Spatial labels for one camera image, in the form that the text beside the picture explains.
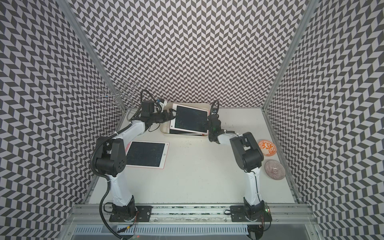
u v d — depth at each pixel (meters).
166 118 0.83
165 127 1.04
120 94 0.85
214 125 0.79
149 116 0.76
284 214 0.76
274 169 0.86
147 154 0.95
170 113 0.84
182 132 1.03
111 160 0.51
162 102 0.88
